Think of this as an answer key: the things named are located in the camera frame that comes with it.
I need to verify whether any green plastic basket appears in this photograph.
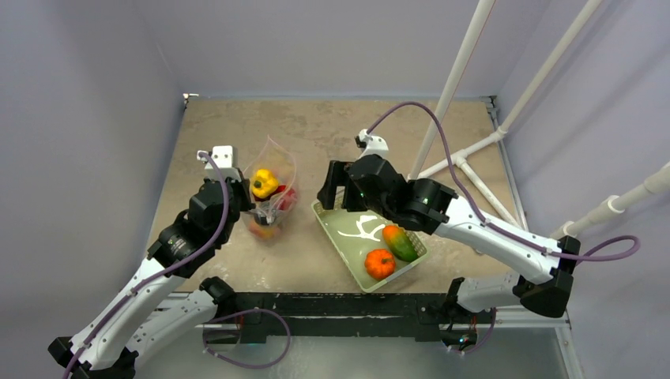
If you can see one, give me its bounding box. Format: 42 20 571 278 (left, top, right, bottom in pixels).
311 201 429 293

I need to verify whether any red tomato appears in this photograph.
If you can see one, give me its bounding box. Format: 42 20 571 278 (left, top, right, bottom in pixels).
277 185 298 211

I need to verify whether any yellow bell pepper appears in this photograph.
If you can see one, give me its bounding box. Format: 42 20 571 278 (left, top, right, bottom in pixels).
250 169 280 201

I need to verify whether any peach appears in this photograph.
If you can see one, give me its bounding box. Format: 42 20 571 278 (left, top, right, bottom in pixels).
247 220 280 241

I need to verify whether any green orange mango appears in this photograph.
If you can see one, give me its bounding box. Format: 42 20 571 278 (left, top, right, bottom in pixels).
382 225 419 262

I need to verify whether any clear pink zip bag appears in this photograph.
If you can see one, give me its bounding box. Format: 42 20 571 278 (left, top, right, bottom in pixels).
243 137 299 242

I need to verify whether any small orange pumpkin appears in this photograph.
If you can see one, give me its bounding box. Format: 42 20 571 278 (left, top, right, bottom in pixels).
364 249 396 280

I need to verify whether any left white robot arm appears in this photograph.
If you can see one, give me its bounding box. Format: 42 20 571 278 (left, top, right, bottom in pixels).
48 178 254 378

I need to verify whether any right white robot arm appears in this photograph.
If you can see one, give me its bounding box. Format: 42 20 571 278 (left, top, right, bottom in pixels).
317 155 581 321

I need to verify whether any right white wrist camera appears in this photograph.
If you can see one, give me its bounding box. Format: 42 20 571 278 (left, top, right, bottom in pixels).
355 129 389 159

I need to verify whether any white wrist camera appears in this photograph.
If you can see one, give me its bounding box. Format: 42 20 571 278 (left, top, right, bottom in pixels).
355 129 389 159
197 145 242 182

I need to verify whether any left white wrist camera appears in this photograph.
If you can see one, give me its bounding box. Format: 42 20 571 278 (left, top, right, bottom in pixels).
197 145 242 182

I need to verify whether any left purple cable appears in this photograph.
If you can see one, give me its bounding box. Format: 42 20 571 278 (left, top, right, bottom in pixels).
62 150 231 379

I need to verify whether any black base frame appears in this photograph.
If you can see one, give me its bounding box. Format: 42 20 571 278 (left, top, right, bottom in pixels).
200 277 496 351

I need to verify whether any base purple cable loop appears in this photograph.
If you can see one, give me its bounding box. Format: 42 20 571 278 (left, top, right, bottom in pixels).
201 307 292 370

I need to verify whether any white pipe frame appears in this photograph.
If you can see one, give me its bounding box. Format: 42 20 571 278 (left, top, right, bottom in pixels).
410 1 669 239

